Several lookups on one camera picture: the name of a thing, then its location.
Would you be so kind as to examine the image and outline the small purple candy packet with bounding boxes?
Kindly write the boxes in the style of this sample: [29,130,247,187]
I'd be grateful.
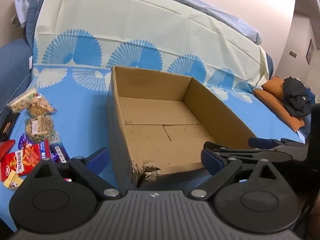
[18,133,34,150]

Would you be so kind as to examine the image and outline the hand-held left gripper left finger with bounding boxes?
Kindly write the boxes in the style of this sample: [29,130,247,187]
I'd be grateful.
[31,147,122,201]

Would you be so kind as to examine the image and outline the framed wall picture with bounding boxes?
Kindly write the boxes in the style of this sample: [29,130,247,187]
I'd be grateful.
[306,39,315,65]

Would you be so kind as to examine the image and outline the clear bag of crackers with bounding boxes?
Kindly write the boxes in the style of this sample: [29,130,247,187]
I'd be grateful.
[27,94,57,117]

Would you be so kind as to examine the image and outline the clear packet of white puffs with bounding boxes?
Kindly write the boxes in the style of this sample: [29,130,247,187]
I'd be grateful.
[6,87,38,113]

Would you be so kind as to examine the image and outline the black chocolate bar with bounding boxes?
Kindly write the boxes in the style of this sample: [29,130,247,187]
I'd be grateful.
[0,112,20,142]

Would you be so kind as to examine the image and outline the blue fan-print bed sheet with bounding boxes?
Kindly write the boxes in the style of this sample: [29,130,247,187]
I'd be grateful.
[0,0,307,230]

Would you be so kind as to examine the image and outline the dark clothing bundle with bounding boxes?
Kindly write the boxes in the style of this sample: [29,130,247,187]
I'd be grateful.
[282,77,315,118]

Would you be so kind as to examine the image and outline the grey-blue plain sheet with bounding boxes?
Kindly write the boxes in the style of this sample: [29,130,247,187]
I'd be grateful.
[14,0,263,44]

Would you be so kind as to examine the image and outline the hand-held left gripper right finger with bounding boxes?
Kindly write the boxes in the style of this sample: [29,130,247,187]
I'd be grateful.
[188,148,279,201]

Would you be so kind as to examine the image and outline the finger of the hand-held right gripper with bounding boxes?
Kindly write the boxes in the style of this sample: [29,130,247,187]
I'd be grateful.
[203,141,291,162]
[248,136,306,151]

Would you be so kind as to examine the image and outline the yellow snack bar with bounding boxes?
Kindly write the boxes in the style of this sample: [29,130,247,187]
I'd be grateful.
[3,170,24,190]

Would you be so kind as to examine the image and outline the silver snack packet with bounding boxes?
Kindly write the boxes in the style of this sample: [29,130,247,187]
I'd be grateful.
[50,130,62,144]

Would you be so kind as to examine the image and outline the orange cushion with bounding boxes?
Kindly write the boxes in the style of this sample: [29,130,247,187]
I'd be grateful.
[252,87,307,133]
[262,76,286,101]

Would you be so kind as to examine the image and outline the plain red snack packet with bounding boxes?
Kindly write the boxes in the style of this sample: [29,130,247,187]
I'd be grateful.
[0,140,16,160]

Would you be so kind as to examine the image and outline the clear nut brittle packet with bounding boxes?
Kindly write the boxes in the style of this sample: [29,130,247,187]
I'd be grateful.
[24,115,56,143]

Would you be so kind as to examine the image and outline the printed red snack packet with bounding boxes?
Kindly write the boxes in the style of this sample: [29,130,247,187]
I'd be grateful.
[0,140,52,182]

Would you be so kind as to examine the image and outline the brown cardboard box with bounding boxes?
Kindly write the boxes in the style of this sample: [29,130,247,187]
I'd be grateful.
[107,66,255,188]

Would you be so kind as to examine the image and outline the long purple chocolate bar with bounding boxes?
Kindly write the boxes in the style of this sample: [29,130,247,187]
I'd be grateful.
[49,142,70,163]

